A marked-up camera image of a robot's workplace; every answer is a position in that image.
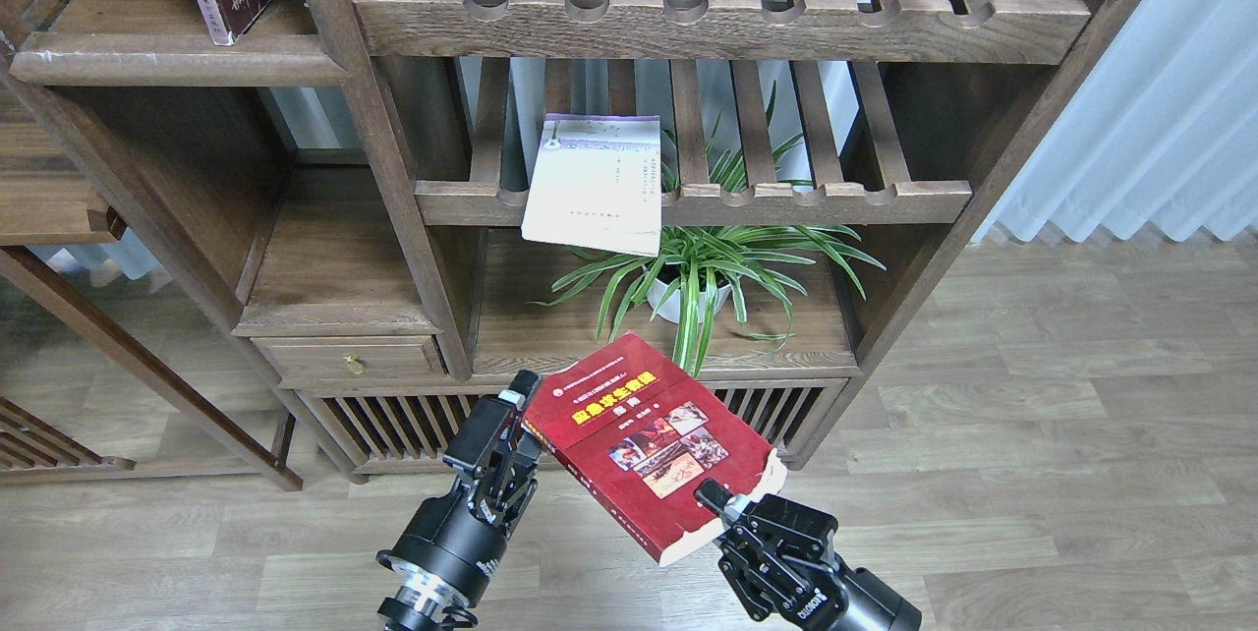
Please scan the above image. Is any white purple book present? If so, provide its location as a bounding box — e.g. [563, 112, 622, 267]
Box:
[521, 113, 660, 258]

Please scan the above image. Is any green spider plant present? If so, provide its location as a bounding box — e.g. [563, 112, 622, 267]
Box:
[551, 127, 876, 375]

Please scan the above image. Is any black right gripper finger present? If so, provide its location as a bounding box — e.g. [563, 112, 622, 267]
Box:
[694, 478, 749, 525]

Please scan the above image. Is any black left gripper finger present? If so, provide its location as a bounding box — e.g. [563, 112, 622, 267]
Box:
[443, 370, 543, 495]

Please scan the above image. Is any white pleated curtain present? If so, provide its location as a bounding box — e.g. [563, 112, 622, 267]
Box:
[976, 0, 1257, 243]

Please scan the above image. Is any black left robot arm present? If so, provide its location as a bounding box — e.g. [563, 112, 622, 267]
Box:
[376, 370, 543, 630]

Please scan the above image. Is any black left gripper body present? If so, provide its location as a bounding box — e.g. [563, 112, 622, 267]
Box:
[376, 469, 538, 611]

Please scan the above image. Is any dark wooden bookshelf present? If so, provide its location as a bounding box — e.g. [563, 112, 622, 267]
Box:
[3, 0, 1141, 480]

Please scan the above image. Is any white plant pot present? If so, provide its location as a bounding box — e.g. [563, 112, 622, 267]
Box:
[647, 265, 732, 323]

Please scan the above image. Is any brass drawer knob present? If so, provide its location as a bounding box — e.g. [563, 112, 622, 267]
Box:
[343, 354, 366, 376]

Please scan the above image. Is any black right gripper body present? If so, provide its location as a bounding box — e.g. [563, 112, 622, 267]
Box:
[717, 495, 922, 630]

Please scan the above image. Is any red cover book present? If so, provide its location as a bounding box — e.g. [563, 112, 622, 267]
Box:
[525, 332, 788, 564]

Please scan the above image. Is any wooden side rack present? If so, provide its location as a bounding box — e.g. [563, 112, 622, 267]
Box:
[1, 89, 302, 491]

